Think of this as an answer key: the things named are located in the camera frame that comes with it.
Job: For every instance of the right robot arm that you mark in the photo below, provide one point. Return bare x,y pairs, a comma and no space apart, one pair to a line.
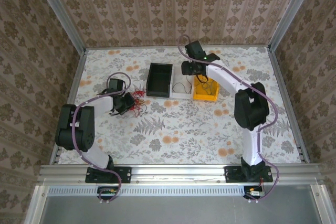
249,108

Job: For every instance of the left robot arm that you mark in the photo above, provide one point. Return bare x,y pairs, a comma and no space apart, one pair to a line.
86,127

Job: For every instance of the white plastic bin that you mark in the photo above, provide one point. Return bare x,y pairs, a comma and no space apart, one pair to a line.
181,95

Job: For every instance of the yellow plastic bin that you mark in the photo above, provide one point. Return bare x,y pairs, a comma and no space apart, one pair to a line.
206,96

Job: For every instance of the black plastic bin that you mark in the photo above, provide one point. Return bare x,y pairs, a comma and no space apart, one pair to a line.
158,79

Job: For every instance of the floral patterned tablecloth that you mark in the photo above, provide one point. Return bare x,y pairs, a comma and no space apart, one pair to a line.
183,134

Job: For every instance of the small electronics board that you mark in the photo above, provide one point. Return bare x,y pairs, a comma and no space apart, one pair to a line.
256,192
107,192

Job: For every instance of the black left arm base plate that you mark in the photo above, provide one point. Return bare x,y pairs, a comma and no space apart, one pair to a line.
123,175

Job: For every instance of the aluminium frame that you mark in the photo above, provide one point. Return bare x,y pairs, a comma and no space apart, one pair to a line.
170,174

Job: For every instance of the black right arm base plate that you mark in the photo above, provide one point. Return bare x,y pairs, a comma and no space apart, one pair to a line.
233,175

